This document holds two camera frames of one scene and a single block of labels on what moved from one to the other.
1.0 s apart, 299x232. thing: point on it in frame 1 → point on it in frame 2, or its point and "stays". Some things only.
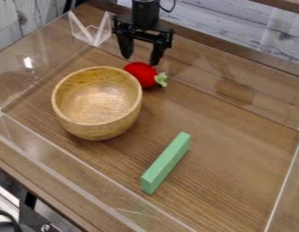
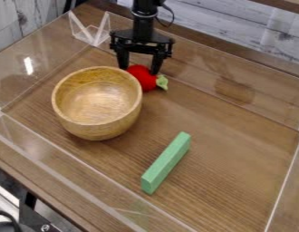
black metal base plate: (32, 222) stays
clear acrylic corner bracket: (91, 34) stays
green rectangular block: (164, 163) stays
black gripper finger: (126, 40) → (123, 58)
